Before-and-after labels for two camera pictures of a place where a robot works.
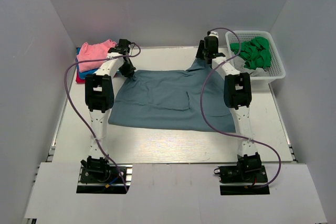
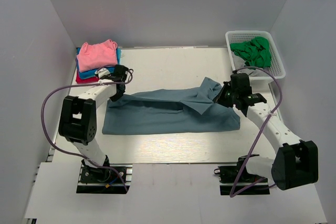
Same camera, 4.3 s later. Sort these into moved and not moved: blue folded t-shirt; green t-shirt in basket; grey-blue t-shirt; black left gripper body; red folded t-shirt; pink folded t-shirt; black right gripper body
Moved: black left gripper body; black right gripper body; grey-blue t-shirt
Not moved: pink folded t-shirt; blue folded t-shirt; red folded t-shirt; green t-shirt in basket
